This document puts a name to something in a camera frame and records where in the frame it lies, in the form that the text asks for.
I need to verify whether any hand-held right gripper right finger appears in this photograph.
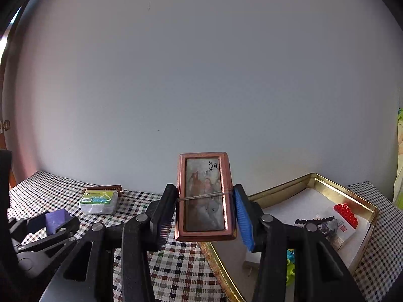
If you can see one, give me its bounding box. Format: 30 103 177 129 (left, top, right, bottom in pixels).
232 184 359 302

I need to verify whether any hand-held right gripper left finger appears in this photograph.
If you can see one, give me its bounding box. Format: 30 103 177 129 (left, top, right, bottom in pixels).
39 183 178 302

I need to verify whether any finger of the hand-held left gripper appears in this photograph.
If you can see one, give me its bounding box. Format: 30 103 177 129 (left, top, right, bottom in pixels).
8 214 48 238
16 215 81 252

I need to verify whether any purple box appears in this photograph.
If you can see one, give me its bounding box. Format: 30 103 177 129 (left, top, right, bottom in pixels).
45 209 72 236

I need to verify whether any brown framed picture box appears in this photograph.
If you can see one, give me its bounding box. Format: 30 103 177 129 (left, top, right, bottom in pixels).
175 152 238 242

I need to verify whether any gold tin box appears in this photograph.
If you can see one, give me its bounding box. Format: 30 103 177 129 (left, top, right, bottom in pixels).
197 173 379 302

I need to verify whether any grey black patterned object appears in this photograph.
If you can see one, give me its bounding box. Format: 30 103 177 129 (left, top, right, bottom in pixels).
295 215 339 243

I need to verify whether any red building block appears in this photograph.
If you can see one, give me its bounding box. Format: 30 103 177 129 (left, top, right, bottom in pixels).
334 203 358 227

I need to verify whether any white paper liner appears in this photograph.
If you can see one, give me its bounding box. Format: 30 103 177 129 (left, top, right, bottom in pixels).
244 188 370 268

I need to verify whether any clear plastic box green label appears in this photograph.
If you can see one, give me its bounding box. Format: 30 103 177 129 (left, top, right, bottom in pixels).
79 189 119 215

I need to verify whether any checkered tablecloth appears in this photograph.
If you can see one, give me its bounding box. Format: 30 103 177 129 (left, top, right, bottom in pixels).
6 170 403 302

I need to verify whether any green building block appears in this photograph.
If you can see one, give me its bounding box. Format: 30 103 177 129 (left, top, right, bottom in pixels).
286 259 296 287

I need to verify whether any brown wooden door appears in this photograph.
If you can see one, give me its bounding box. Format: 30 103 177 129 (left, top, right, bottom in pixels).
0 0 19 192

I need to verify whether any pink and white small box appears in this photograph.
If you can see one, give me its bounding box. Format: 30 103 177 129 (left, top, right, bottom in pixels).
327 208 362 247

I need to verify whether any colourful cloth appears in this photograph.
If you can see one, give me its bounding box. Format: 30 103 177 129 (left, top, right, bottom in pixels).
392 107 403 210

